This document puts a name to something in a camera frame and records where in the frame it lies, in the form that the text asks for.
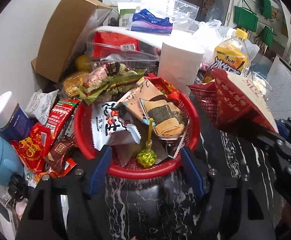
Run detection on white chair cover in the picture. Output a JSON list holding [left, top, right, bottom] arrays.
[[266, 55, 291, 120]]

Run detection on dark red white snack bag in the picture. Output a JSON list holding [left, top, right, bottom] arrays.
[[188, 68, 278, 133]]

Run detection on clear glass cup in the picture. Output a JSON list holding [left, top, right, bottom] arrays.
[[251, 72, 273, 101]]

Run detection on iced tea bottle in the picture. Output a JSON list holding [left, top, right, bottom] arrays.
[[202, 28, 250, 83]]

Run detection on seaweed roll snack pack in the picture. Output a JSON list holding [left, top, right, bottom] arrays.
[[116, 77, 188, 140]]

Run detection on white paper towel roll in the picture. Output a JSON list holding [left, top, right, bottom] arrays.
[[158, 42, 205, 96]]

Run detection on green tote bag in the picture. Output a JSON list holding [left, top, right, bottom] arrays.
[[233, 0, 258, 32]]

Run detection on white red peanut bag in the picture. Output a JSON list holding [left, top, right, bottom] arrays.
[[91, 101, 141, 151]]

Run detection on white power bank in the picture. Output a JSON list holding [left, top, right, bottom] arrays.
[[0, 198, 19, 239]]

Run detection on white-lid blue jar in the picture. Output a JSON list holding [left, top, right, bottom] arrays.
[[0, 91, 33, 141]]

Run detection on light blue round gadget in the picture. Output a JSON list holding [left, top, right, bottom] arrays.
[[0, 137, 23, 186]]

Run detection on yellow green lollipop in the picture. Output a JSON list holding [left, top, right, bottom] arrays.
[[136, 118, 157, 168]]

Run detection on blue tissue pack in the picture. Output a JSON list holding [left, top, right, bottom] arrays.
[[129, 9, 173, 34]]

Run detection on brown cardboard box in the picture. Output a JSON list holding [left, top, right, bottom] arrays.
[[32, 0, 111, 82]]

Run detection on clear plastic container red contents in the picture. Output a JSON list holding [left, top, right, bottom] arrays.
[[86, 31, 161, 72]]

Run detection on small red candy packet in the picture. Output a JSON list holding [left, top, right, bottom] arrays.
[[148, 76, 180, 102]]

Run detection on green red nutritious snack bag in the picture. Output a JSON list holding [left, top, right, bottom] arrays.
[[79, 62, 147, 105]]

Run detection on red snack packets pile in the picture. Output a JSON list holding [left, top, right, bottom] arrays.
[[11, 99, 79, 178]]

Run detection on red plastic basket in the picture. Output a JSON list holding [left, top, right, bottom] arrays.
[[73, 73, 202, 180]]

